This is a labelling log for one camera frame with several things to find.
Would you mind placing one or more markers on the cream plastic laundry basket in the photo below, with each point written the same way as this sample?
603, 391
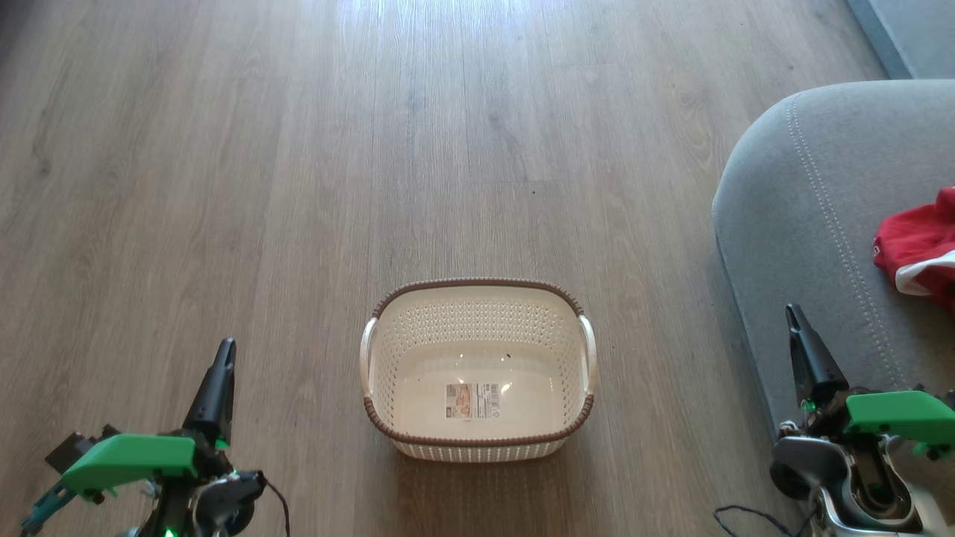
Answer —
477, 358

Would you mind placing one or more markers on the grey and yellow sofa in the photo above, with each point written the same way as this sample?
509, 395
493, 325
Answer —
806, 224

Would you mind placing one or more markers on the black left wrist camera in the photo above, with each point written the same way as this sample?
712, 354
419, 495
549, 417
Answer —
78, 444

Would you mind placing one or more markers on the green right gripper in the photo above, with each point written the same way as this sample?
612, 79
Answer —
899, 415

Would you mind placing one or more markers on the red shirt with white stripe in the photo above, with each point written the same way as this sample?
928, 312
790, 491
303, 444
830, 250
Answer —
921, 246

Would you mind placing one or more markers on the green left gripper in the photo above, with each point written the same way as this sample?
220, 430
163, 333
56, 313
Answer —
127, 459

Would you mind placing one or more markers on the printed basket label sticker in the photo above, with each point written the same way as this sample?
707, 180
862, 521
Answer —
472, 400

